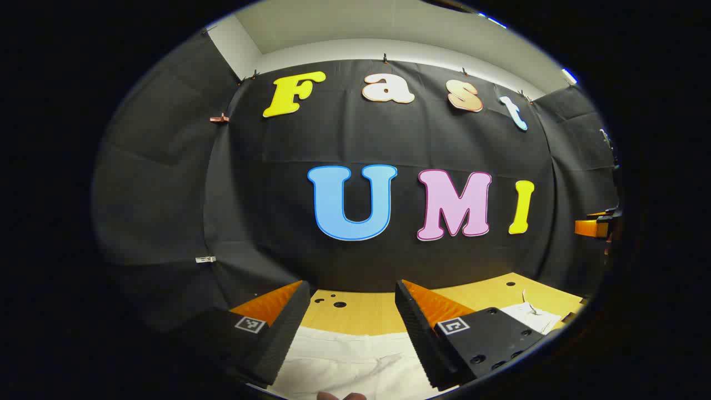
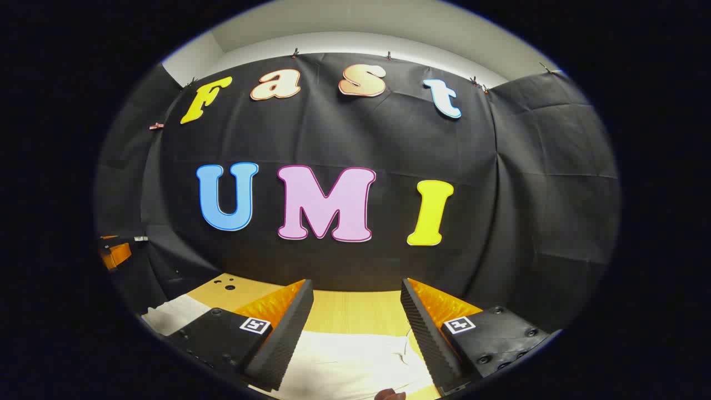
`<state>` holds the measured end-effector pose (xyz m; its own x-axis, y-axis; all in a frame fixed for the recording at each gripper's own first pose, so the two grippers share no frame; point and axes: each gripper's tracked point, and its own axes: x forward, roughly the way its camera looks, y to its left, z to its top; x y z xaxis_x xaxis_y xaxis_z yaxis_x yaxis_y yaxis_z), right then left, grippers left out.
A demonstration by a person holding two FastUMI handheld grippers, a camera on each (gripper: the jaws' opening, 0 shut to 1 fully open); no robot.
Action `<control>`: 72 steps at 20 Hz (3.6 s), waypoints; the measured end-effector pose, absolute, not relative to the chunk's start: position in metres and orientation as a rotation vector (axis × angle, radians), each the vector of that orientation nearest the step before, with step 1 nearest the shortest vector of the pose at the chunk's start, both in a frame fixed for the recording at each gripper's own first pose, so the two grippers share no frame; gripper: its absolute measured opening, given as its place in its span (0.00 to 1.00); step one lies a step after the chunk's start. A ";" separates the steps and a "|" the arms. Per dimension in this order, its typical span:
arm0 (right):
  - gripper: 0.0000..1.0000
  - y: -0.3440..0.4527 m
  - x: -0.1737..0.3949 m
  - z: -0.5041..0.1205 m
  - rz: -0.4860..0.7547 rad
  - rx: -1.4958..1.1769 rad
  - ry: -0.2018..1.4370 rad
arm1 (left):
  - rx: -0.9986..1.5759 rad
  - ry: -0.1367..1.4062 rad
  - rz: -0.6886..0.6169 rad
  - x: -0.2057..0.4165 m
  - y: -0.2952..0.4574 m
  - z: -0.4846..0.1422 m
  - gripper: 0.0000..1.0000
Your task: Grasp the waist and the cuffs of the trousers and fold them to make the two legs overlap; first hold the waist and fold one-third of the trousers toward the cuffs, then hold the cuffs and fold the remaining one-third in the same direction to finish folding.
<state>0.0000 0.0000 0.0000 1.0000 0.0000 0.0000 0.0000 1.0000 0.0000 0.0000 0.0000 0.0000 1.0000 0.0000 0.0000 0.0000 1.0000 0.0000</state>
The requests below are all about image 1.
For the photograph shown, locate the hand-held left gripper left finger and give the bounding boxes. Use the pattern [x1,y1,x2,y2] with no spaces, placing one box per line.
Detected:
[181,281,312,388]

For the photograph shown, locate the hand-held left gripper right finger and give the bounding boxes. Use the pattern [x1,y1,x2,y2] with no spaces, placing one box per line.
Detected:
[394,279,546,392]

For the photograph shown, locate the white jeans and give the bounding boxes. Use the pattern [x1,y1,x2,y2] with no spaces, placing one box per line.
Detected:
[267,303,564,400]

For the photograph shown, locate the black backdrop cloth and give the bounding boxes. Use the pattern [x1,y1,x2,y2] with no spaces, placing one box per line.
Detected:
[92,28,623,334]

